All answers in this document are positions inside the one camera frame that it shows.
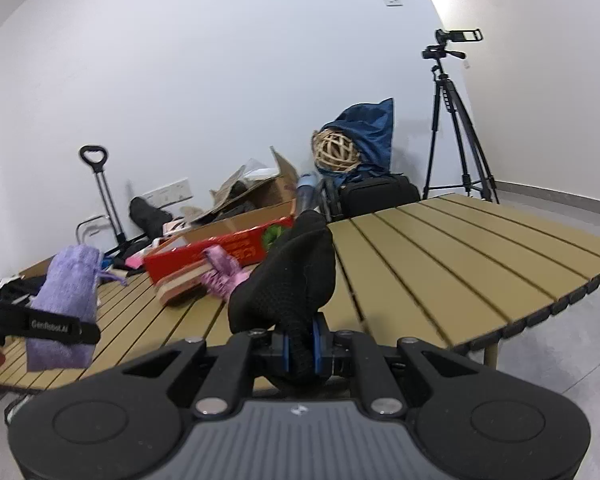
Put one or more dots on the camera on black tripod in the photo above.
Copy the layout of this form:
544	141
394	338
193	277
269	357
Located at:
475	171

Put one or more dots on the white wall socket strip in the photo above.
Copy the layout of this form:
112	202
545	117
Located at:
169	194

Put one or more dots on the folding table frame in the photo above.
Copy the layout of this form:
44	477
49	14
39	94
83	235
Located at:
490	355

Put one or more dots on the black trolley handle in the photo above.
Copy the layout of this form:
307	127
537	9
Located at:
96	156

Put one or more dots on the pink ribbon bundle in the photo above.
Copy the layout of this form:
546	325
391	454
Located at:
226	273

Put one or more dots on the black bag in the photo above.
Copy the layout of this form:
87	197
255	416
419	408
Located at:
370	194

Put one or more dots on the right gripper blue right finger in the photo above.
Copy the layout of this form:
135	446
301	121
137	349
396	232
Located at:
330	351

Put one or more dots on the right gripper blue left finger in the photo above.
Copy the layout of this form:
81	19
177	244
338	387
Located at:
289	347

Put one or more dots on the black sock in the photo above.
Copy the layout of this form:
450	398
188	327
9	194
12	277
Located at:
295	280

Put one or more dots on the red cardboard box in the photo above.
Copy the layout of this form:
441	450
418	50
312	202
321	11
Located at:
246	239

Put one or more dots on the wicker ball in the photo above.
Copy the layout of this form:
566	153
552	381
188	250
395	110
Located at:
334	151

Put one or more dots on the open brown cardboard box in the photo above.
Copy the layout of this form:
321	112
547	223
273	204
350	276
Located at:
251	187

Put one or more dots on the pink striped sponge block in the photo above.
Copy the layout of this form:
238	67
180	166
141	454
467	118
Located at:
181	282

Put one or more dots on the purple cloth pouch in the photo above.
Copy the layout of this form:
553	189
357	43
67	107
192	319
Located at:
70	289

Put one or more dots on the dark blue fabric bag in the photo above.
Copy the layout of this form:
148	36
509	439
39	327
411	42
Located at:
370	127

